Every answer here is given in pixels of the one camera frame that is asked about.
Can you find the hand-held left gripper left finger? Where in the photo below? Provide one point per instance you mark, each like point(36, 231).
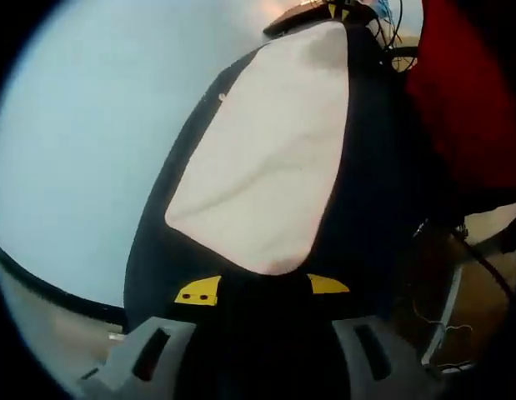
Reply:
point(157, 354)

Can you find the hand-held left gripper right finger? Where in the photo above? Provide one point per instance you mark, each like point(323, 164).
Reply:
point(366, 354)

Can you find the cream white cloth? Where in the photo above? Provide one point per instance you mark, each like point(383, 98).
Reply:
point(266, 158)

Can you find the white table leg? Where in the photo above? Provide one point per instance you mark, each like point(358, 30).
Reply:
point(443, 316)

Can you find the black baseboard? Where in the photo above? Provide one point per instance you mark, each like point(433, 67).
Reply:
point(53, 287)

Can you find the person's red clothing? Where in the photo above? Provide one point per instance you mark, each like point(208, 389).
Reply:
point(462, 96)

